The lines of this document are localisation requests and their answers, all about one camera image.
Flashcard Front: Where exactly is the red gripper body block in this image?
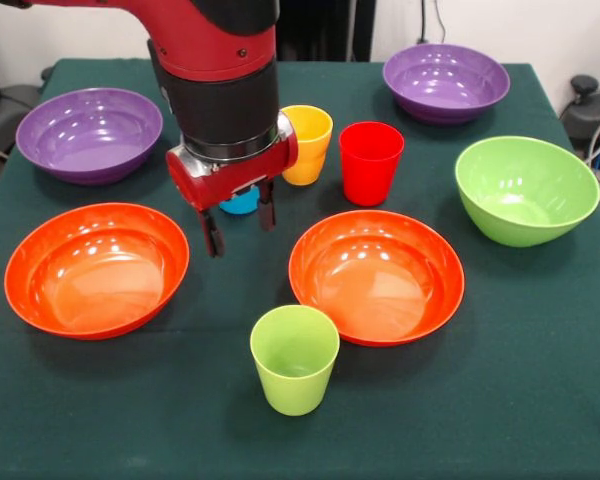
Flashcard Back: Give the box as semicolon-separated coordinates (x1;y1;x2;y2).
165;112;300;214

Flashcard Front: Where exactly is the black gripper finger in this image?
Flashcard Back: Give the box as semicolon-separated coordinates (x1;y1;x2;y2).
199;208;226;259
256;178;277;232

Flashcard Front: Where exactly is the orange plastic bowl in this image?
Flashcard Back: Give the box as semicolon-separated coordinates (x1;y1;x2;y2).
288;209;466;348
3;202;191;342

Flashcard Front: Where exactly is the green plastic cup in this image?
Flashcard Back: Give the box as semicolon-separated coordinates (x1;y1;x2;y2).
249;304;341;417

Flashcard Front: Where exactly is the blue plastic cup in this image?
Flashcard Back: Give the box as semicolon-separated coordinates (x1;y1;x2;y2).
218;184;261;216

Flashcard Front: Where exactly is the yellow plastic cup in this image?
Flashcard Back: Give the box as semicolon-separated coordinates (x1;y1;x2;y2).
278;104;334;187

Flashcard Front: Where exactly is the red plastic cup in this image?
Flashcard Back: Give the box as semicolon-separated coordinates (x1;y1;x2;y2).
338;121;406;208

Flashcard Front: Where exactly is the purple plastic bowl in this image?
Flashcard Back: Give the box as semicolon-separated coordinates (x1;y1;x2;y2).
382;43;512;126
14;87;165;187

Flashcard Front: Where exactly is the dark green tablecloth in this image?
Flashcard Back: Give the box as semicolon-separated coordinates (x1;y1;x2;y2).
0;58;600;480

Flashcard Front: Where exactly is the green plastic bowl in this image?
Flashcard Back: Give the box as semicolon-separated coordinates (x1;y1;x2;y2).
454;135;600;249

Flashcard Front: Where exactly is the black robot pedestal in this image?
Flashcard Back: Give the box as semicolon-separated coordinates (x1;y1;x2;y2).
275;0;376;63

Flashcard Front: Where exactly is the black wall cable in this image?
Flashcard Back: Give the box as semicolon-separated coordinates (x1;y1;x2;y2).
418;0;447;45

